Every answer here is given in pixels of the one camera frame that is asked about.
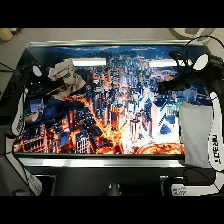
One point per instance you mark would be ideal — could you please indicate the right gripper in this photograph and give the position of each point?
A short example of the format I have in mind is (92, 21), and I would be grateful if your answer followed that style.
(166, 86)

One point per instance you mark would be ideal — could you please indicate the beige patterned garment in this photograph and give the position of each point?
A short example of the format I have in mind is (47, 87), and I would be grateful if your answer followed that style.
(70, 77)

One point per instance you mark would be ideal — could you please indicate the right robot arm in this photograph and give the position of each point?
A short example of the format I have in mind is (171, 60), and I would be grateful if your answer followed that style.
(217, 140)

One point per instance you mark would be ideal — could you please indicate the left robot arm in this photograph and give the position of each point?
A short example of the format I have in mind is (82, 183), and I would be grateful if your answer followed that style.
(18, 116)

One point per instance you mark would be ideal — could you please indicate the grey garment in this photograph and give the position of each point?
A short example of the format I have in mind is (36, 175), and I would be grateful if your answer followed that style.
(196, 133)

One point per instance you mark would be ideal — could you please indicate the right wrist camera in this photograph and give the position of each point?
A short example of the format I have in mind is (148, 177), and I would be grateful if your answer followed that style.
(176, 55)

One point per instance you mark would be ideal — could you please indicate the silver frame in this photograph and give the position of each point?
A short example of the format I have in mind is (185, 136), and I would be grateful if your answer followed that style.
(100, 162)

